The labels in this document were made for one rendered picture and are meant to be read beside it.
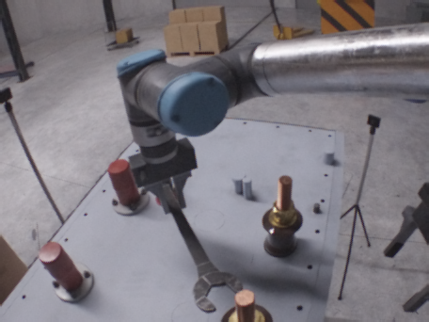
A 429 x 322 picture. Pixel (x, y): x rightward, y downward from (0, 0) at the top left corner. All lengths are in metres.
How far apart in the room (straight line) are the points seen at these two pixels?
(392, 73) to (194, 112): 0.26
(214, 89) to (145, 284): 0.49
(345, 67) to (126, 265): 0.66
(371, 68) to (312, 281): 0.51
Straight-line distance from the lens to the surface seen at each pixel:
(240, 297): 0.46
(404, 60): 0.33
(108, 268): 0.81
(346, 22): 5.15
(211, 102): 0.43
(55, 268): 0.73
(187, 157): 0.63
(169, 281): 0.74
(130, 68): 0.51
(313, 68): 0.39
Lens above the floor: 1.97
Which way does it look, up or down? 36 degrees down
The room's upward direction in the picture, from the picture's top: 8 degrees counter-clockwise
